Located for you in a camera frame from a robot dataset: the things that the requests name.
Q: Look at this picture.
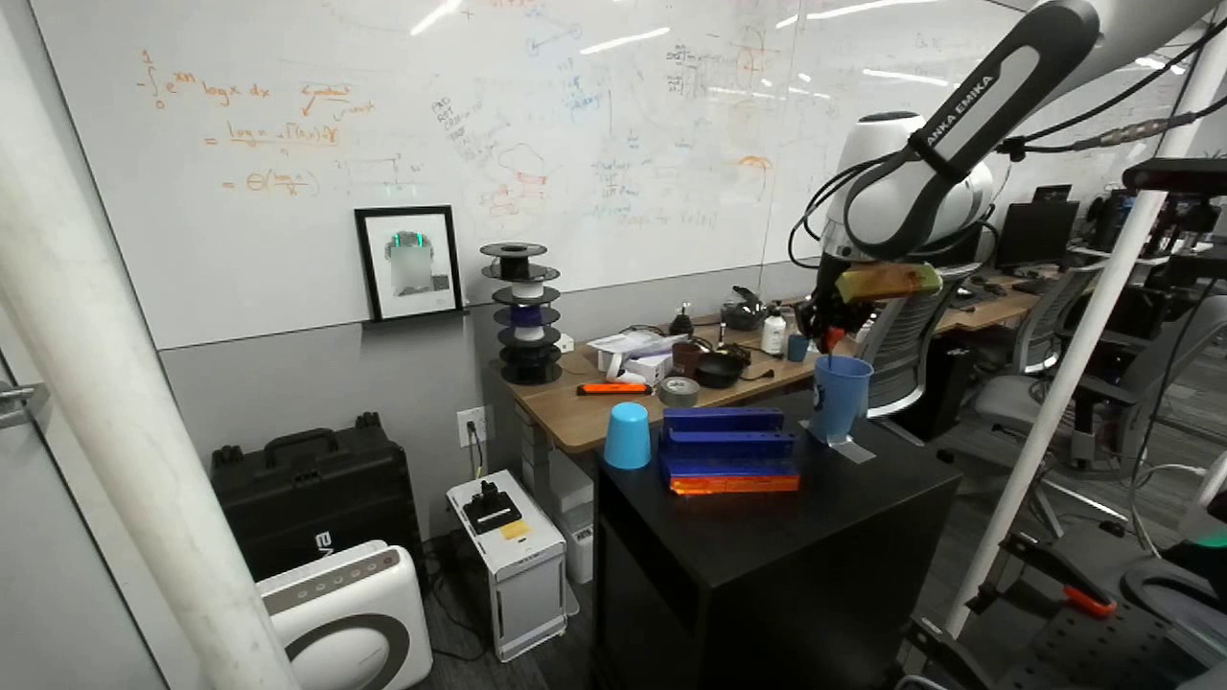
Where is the black computer monitor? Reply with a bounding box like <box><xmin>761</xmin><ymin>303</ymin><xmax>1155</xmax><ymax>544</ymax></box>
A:
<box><xmin>991</xmin><ymin>179</ymin><xmax>1083</xmax><ymax>276</ymax></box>

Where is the grey mesh office chair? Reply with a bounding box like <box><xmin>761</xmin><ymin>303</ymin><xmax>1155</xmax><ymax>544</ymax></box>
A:
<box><xmin>970</xmin><ymin>268</ymin><xmax>1136</xmax><ymax>516</ymax></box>

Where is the small light blue cup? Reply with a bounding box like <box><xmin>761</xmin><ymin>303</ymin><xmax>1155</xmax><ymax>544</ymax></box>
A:
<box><xmin>598</xmin><ymin>397</ymin><xmax>654</xmax><ymax>479</ymax></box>

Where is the orange utility knife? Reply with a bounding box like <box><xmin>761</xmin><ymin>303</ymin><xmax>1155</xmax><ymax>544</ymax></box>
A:
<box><xmin>570</xmin><ymin>377</ymin><xmax>654</xmax><ymax>402</ymax></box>

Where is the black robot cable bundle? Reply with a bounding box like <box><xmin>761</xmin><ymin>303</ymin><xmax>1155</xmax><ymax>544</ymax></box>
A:
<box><xmin>780</xmin><ymin>10</ymin><xmax>1227</xmax><ymax>276</ymax></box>

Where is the large blue plastic cup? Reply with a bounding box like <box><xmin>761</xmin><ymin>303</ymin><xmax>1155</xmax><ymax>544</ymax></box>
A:
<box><xmin>803</xmin><ymin>353</ymin><xmax>878</xmax><ymax>450</ymax></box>

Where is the white flat box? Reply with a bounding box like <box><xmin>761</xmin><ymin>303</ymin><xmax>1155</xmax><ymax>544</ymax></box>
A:
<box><xmin>582</xmin><ymin>327</ymin><xmax>679</xmax><ymax>364</ymax></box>

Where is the white air purifier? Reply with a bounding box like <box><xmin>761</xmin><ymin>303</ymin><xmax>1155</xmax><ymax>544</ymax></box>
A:
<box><xmin>247</xmin><ymin>537</ymin><xmax>439</xmax><ymax>690</ymax></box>

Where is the white wall outlet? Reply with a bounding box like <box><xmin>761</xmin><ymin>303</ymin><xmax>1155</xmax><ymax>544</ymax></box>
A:
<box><xmin>452</xmin><ymin>402</ymin><xmax>495</xmax><ymax>452</ymax></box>

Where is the empty black filament spool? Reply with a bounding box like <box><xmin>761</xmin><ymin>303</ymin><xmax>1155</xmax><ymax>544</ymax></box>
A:
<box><xmin>476</xmin><ymin>236</ymin><xmax>567</xmax><ymax>291</ymax></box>

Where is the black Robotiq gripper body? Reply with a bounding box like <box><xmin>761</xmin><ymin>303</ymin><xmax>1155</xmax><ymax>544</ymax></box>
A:
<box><xmin>809</xmin><ymin>252</ymin><xmax>858</xmax><ymax>333</ymax></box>

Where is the black framed portrait picture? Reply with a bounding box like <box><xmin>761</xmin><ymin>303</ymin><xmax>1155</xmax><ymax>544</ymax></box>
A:
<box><xmin>347</xmin><ymin>203</ymin><xmax>469</xmax><ymax>327</ymax></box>

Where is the white bottle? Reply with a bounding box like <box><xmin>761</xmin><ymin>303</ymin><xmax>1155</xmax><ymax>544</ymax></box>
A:
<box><xmin>759</xmin><ymin>312</ymin><xmax>792</xmax><ymax>362</ymax></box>

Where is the black cabinet table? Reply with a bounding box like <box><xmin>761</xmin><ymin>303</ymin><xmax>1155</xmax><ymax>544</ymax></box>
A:
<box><xmin>591</xmin><ymin>385</ymin><xmax>967</xmax><ymax>690</ymax></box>

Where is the black clamp orange handle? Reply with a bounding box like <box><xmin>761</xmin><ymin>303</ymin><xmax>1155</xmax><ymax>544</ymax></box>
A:
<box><xmin>1002</xmin><ymin>534</ymin><xmax>1124</xmax><ymax>626</ymax></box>

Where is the black charger block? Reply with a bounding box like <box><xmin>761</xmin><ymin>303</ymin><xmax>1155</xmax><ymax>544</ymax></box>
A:
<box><xmin>456</xmin><ymin>477</ymin><xmax>525</xmax><ymax>539</ymax></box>

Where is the black stereo camera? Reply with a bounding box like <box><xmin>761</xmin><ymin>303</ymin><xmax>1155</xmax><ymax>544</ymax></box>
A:
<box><xmin>1119</xmin><ymin>152</ymin><xmax>1227</xmax><ymax>199</ymax></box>

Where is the white metal pole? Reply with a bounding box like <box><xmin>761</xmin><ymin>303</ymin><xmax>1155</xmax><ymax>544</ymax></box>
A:
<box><xmin>940</xmin><ymin>189</ymin><xmax>1178</xmax><ymax>643</ymax></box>
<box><xmin>0</xmin><ymin>119</ymin><xmax>297</xmax><ymax>690</ymax></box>

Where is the white box unit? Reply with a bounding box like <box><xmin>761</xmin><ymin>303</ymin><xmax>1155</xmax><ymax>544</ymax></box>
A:
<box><xmin>439</xmin><ymin>464</ymin><xmax>575</xmax><ymax>668</ymax></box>

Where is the black perforated breadboard table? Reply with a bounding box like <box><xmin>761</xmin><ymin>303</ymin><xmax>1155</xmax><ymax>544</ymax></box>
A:
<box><xmin>894</xmin><ymin>530</ymin><xmax>1227</xmax><ymax>690</ymax></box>

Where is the wooden desk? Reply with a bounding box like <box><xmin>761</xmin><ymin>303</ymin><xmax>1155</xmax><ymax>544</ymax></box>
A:
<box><xmin>504</xmin><ymin>280</ymin><xmax>1044</xmax><ymax>464</ymax></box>

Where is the black hard case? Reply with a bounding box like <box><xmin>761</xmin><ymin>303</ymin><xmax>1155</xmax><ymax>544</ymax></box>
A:
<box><xmin>205</xmin><ymin>411</ymin><xmax>429</xmax><ymax>581</ymax></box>

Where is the purple filament spool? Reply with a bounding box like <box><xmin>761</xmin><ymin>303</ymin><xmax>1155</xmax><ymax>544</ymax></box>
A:
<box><xmin>489</xmin><ymin>303</ymin><xmax>562</xmax><ymax>337</ymax></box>

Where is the white filament spool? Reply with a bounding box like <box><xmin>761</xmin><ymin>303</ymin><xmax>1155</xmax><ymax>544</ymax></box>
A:
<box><xmin>495</xmin><ymin>327</ymin><xmax>562</xmax><ymax>355</ymax></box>
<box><xmin>489</xmin><ymin>285</ymin><xmax>562</xmax><ymax>319</ymax></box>

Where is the silver tape patch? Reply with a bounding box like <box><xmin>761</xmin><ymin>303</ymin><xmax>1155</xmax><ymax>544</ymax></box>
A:
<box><xmin>823</xmin><ymin>433</ymin><xmax>881</xmax><ymax>468</ymax></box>

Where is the blue plastic tool holder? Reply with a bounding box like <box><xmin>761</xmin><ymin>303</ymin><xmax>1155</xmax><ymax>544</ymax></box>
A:
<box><xmin>654</xmin><ymin>402</ymin><xmax>803</xmax><ymax>507</ymax></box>

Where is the large whiteboard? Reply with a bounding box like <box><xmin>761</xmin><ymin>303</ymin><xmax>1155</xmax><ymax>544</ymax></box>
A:
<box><xmin>21</xmin><ymin>0</ymin><xmax>1065</xmax><ymax>353</ymax></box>

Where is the black bowl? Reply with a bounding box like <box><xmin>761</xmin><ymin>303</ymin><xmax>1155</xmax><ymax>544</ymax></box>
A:
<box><xmin>685</xmin><ymin>337</ymin><xmax>759</xmax><ymax>391</ymax></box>

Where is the grey tape roll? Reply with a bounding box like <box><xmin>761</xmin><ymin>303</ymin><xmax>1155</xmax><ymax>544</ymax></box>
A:
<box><xmin>654</xmin><ymin>373</ymin><xmax>706</xmax><ymax>413</ymax></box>

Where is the white plastic device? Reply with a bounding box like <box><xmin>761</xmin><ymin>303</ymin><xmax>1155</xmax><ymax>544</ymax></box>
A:
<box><xmin>616</xmin><ymin>350</ymin><xmax>682</xmax><ymax>388</ymax></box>

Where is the black desk gadget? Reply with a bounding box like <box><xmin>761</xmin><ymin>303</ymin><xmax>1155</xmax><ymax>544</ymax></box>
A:
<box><xmin>715</xmin><ymin>285</ymin><xmax>772</xmax><ymax>342</ymax></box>

